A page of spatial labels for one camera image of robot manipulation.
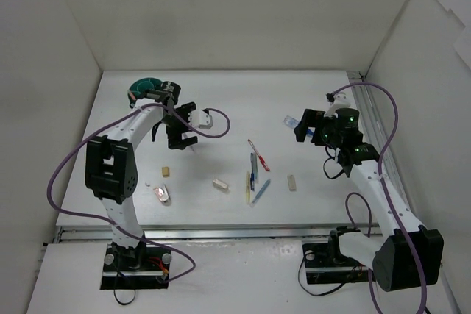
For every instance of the aluminium right side rail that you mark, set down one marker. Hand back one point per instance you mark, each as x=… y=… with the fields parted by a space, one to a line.
x=374 y=131

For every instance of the red gel pen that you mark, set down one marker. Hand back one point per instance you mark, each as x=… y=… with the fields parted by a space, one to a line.
x=259 y=156

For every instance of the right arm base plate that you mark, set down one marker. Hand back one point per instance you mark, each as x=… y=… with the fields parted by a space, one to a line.
x=324 y=264

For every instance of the aluminium rail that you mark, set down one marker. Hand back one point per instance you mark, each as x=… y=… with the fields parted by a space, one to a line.
x=374 y=131
x=203 y=232

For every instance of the aluminium front rail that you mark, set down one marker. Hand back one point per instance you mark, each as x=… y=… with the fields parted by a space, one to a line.
x=203 y=232

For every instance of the clear blue-capped spray bottle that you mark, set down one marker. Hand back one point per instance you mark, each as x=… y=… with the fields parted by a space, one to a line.
x=292 y=123

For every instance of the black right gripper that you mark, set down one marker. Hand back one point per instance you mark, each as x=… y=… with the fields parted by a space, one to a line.
x=309 y=123

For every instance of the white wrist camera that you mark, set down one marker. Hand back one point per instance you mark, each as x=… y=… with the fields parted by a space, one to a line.
x=200 y=119
x=337 y=101

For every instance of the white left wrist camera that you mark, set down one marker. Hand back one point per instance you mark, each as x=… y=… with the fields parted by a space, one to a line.
x=200 y=119

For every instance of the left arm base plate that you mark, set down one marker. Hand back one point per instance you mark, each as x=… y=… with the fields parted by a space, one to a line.
x=123 y=273

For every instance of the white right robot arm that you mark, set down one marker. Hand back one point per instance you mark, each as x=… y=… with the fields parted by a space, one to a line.
x=410 y=255

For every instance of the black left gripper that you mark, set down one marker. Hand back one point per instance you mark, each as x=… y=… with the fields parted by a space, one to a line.
x=178 y=134

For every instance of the yellow pen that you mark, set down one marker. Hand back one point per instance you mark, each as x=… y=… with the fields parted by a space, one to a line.
x=248 y=187

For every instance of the dark blue gel pen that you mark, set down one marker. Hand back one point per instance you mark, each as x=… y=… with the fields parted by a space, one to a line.
x=253 y=171

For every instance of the long white eraser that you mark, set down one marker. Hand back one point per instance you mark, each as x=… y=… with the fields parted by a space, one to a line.
x=291 y=182

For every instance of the small tan eraser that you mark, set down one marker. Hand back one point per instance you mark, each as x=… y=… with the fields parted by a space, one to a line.
x=165 y=172

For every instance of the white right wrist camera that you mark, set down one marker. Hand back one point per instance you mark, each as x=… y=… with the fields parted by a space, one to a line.
x=337 y=101

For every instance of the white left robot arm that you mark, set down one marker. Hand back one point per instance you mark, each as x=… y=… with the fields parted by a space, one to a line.
x=111 y=171

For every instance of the wrapped eraser block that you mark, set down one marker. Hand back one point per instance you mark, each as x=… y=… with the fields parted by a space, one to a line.
x=221 y=185

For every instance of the light blue pen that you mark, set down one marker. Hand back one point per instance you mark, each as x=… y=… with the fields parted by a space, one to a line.
x=260 y=193

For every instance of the teal round divided container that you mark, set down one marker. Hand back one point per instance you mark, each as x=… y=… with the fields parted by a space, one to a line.
x=143 y=85

